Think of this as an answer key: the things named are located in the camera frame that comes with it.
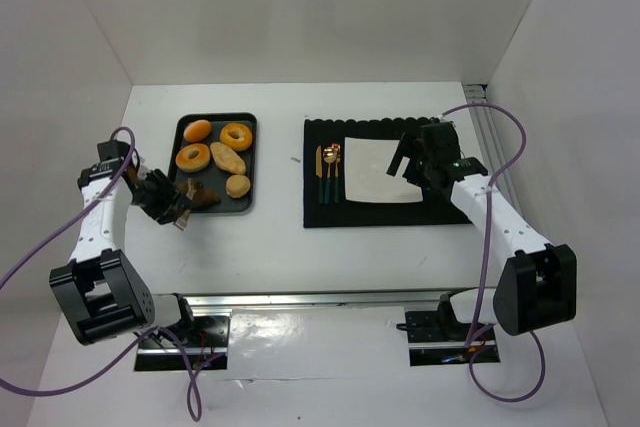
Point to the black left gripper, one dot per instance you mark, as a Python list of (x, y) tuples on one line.
[(167, 202)]

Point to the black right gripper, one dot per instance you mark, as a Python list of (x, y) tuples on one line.
[(415, 165)]

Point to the silver metal tongs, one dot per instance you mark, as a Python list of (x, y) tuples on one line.
[(184, 206)]

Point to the brown croissant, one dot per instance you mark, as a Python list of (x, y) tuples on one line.
[(200, 196)]

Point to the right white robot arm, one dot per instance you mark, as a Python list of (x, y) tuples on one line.
[(537, 287)]

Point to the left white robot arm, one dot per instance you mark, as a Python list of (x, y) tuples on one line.
[(99, 291)]

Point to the oblong bread roll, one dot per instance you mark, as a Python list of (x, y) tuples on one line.
[(226, 159)]

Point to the white square plate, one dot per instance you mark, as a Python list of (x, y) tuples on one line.
[(365, 163)]

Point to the orange bagel near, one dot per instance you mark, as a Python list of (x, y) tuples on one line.
[(193, 158)]

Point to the orange bagel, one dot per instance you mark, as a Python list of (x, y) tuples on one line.
[(236, 136), (193, 158)]

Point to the black baking tray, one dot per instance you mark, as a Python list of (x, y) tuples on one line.
[(212, 177)]

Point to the plain orange bun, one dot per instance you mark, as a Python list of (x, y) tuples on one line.
[(197, 131)]

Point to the round crumbly bun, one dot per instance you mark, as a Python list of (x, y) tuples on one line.
[(237, 186)]

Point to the orange bagel far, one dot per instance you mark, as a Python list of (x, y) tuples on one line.
[(236, 136)]

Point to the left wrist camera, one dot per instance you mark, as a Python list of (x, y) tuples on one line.
[(114, 150)]

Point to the gold spoon green handle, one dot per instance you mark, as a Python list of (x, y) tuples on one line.
[(329, 157)]

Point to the aluminium side rail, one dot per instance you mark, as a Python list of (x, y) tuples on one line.
[(485, 121)]

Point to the aluminium table edge rail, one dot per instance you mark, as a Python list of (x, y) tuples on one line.
[(292, 300)]

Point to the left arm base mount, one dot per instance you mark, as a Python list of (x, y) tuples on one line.
[(205, 345)]

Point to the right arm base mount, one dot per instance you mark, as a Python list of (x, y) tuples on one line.
[(435, 337)]

